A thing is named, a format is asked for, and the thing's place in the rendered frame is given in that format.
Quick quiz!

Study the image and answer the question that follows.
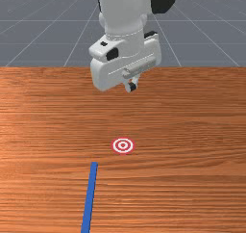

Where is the long blue stick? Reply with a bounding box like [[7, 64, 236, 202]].
[[80, 161, 99, 233]]

